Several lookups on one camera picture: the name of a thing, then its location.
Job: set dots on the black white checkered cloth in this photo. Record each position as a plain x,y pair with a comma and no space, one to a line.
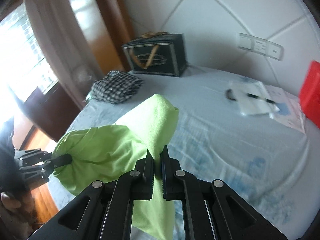
115,87

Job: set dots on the dark wooden cabinet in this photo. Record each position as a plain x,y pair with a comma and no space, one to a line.
55,110

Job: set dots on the black gift bag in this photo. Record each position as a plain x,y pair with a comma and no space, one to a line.
162,62

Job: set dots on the person's left hand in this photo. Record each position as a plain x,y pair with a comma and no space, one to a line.
12,201

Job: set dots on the black and white pen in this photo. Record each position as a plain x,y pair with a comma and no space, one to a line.
270,101

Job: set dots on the white wall power socket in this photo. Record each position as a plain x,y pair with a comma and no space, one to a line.
261,46

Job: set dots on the red plastic carry case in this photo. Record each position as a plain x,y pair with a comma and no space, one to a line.
311,97

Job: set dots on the lime green t-shirt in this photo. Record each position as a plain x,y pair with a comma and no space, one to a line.
100,150

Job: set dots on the brown wooden headboard post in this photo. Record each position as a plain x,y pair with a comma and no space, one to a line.
110,30

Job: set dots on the pale pink printed sheet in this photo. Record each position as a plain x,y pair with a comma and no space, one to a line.
290,115

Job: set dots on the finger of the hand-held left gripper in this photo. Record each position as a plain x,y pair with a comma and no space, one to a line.
62,158
40,173

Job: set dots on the white wall light switch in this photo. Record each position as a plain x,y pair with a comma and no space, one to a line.
245,41

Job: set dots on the bright window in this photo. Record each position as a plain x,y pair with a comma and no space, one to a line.
22,55

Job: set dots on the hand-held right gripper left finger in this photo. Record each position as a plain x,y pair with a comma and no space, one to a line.
143,177

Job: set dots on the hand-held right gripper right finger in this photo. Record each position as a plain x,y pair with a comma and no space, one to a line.
171,180

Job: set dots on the sheer white curtain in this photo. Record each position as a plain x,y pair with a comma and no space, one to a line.
57,30

